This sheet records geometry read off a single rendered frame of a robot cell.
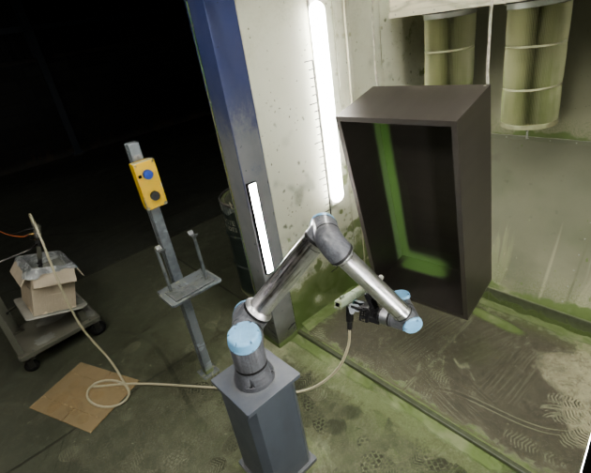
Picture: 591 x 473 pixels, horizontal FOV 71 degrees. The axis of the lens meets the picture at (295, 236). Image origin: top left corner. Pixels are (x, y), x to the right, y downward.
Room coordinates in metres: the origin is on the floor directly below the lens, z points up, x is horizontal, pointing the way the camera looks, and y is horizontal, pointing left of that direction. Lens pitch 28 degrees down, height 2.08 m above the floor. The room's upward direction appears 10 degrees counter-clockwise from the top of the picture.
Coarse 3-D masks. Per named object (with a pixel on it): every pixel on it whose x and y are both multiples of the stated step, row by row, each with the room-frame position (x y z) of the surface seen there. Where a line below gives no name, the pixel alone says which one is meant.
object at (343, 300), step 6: (360, 288) 1.88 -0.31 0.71; (348, 294) 1.82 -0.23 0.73; (354, 294) 1.82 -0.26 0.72; (360, 294) 1.86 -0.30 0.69; (336, 300) 1.75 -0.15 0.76; (342, 300) 1.74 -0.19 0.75; (348, 300) 1.77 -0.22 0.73; (336, 306) 1.74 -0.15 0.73; (342, 306) 1.73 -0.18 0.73; (348, 306) 1.77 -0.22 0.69; (348, 312) 1.79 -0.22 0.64; (348, 318) 1.78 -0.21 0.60; (348, 324) 1.77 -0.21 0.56
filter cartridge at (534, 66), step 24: (528, 0) 2.49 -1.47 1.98; (552, 0) 2.44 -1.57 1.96; (528, 24) 2.50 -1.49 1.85; (552, 24) 2.44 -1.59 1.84; (528, 48) 2.50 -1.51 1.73; (552, 48) 2.44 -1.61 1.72; (504, 72) 2.65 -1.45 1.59; (528, 72) 2.49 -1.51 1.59; (552, 72) 2.44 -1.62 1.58; (504, 96) 2.62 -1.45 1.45; (528, 96) 2.47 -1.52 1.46; (552, 96) 2.44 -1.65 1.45; (504, 120) 2.60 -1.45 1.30; (528, 120) 2.49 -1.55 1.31; (552, 120) 2.45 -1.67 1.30
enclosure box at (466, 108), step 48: (384, 96) 2.08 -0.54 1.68; (432, 96) 1.89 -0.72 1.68; (480, 96) 1.75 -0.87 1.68; (384, 144) 2.30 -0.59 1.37; (432, 144) 2.08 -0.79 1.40; (480, 144) 1.77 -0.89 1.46; (384, 192) 2.30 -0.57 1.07; (432, 192) 2.15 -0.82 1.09; (480, 192) 1.80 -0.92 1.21; (384, 240) 2.28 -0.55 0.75; (432, 240) 2.22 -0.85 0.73; (480, 240) 1.84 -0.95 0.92; (432, 288) 2.06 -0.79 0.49; (480, 288) 1.87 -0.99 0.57
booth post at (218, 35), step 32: (192, 0) 2.37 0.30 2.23; (224, 0) 2.37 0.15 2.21; (192, 32) 2.42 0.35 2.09; (224, 32) 2.34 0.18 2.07; (224, 64) 2.32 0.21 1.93; (224, 96) 2.29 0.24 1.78; (224, 128) 2.35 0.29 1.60; (256, 128) 2.39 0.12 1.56; (224, 160) 2.41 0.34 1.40; (256, 160) 2.37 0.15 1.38; (256, 256) 2.32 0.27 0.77; (256, 288) 2.40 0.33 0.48; (288, 320) 2.37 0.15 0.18
